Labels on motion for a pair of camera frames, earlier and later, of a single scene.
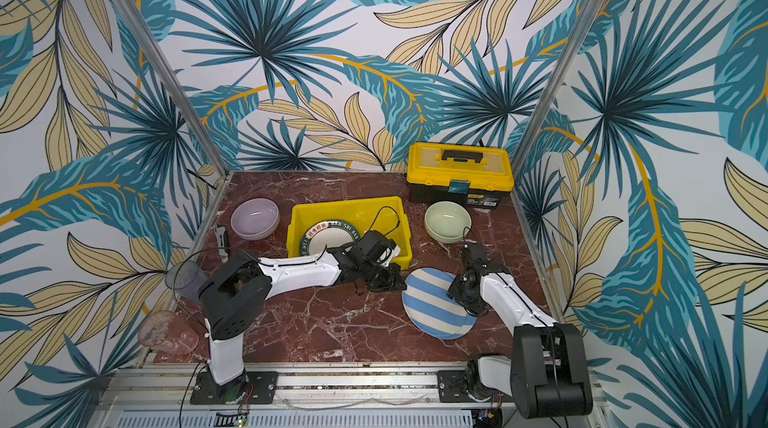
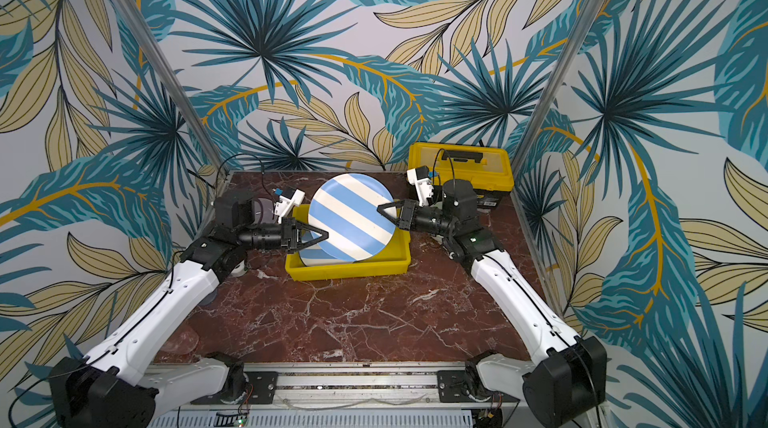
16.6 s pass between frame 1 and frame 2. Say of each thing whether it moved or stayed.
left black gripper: moved
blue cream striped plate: moved
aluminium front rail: stayed
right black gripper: moved
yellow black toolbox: stayed
